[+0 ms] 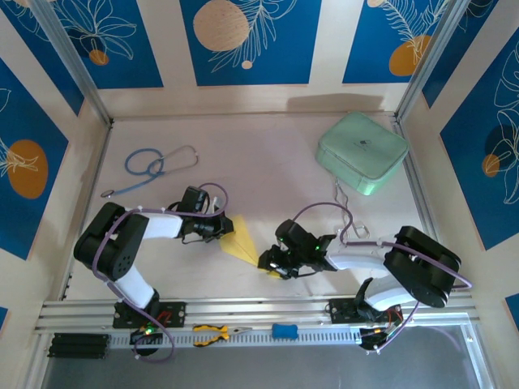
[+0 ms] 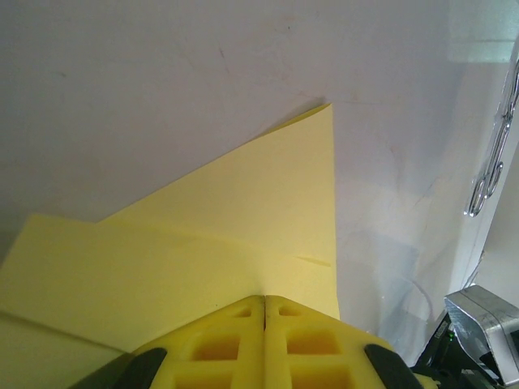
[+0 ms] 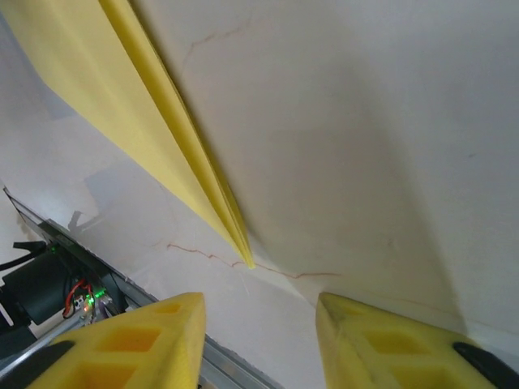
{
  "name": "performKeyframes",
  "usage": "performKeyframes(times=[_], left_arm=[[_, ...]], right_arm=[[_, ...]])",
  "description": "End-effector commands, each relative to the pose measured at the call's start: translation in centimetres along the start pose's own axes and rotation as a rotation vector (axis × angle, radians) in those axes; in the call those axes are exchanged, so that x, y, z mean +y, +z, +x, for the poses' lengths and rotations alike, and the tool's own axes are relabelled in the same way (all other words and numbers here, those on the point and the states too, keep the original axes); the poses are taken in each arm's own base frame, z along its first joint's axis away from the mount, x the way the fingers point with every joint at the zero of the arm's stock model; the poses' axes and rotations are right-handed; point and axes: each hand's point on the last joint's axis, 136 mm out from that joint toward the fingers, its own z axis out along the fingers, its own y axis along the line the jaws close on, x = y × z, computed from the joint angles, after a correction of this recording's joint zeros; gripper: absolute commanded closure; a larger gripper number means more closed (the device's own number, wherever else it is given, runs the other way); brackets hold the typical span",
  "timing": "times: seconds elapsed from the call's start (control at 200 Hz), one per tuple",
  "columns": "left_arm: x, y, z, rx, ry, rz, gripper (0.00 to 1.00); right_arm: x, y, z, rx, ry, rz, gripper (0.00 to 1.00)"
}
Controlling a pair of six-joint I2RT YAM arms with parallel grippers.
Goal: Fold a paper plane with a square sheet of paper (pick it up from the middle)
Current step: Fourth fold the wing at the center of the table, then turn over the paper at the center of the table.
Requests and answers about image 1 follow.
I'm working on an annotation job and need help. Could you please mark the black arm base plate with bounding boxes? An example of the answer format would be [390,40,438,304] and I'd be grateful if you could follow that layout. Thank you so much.
[328,297,402,325]
[112,300,187,329]

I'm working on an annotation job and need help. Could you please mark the mint green zip case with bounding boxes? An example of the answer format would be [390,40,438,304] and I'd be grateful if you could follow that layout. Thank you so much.
[315,111,410,198]

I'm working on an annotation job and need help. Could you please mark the yellow square paper sheet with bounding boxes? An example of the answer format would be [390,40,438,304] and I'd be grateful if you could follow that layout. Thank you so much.
[218,213,285,281]

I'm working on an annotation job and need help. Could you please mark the aluminium corner post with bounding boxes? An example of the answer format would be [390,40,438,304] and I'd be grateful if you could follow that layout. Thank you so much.
[395,0,472,121]
[30,0,114,125]

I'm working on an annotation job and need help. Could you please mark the yellow handled pliers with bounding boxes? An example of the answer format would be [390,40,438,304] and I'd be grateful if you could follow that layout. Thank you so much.
[192,323,253,348]

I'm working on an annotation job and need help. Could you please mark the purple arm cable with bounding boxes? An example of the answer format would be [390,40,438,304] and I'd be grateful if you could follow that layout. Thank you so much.
[291,201,474,354]
[92,182,230,365]

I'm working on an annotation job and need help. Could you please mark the aluminium frame rail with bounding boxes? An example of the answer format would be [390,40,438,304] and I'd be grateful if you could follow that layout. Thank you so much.
[34,291,482,337]

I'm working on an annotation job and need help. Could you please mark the slotted grey cable duct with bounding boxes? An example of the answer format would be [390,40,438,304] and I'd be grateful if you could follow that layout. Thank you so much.
[109,328,366,350]

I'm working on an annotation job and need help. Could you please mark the black stacked bars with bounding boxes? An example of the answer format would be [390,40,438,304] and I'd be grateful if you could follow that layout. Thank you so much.
[47,332,111,360]

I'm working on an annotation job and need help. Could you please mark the black controller board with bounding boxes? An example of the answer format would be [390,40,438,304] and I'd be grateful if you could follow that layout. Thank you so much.
[358,323,403,354]
[129,326,164,357]

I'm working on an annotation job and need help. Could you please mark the blue stethoscope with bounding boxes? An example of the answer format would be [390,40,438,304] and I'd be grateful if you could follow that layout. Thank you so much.
[100,144,200,199]

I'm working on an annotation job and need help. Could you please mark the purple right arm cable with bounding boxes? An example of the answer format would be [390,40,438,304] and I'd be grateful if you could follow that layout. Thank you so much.
[291,201,474,354]

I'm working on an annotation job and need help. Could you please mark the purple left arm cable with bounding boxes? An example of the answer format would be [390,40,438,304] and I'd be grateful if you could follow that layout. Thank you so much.
[92,182,230,365]

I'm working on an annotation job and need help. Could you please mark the blue bone-shaped block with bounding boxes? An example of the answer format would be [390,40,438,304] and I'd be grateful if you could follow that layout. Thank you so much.
[271,323,300,340]

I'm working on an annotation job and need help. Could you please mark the metal crucible tongs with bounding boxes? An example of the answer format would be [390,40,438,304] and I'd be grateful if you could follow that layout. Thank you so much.
[332,177,371,238]

